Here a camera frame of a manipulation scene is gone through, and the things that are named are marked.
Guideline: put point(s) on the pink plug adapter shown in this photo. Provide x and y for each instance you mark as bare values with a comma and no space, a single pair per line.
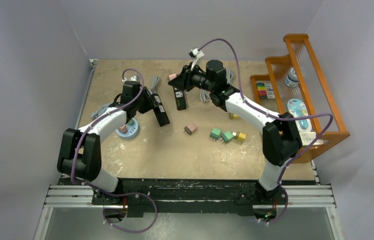
172,76
190,128

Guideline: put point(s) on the green plug adapter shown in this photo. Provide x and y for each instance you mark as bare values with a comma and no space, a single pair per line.
226,137

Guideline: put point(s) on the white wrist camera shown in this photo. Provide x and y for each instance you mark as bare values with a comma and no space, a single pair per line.
196,55
134,78

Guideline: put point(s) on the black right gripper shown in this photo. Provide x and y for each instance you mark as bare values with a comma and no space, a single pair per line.
185,80

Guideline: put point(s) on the pink plug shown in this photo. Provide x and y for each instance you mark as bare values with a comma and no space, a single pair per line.
123,129

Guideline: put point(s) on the black aluminium robot base frame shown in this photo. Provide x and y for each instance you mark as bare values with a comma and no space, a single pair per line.
138,196

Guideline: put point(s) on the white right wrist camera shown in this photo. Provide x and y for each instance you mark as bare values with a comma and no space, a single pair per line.
196,55

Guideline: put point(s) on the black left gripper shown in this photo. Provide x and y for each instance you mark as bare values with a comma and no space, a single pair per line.
150,103

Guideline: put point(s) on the yellow plug adapter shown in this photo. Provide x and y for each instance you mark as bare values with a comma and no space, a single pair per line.
233,116

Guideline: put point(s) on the black strip with green USB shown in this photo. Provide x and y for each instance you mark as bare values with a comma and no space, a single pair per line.
180,99

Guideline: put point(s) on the orange wooden rack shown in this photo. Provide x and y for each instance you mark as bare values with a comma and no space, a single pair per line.
313,90

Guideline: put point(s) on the yellow plug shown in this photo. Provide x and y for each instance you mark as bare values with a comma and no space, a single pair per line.
239,136

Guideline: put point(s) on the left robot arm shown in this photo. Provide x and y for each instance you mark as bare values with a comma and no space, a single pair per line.
80,154

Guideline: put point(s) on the black strip with pink plugs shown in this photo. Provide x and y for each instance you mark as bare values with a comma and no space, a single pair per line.
160,112

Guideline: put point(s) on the green plug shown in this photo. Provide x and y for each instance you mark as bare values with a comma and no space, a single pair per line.
131,122
215,133

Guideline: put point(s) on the blue packaged item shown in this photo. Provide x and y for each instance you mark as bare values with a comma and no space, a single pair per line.
298,109

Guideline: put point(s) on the colourful box on rack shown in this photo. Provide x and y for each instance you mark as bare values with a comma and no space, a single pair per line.
265,90

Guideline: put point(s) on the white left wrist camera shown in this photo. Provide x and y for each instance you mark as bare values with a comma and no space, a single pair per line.
134,78

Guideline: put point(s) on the aluminium table edge rail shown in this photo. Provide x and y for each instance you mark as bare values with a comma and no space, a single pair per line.
75,75

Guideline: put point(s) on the white box on rack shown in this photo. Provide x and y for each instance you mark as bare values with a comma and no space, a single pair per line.
308,137

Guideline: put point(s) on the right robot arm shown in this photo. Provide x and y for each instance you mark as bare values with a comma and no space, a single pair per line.
281,140

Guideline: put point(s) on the light blue round socket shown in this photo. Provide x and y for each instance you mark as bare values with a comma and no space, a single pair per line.
133,131

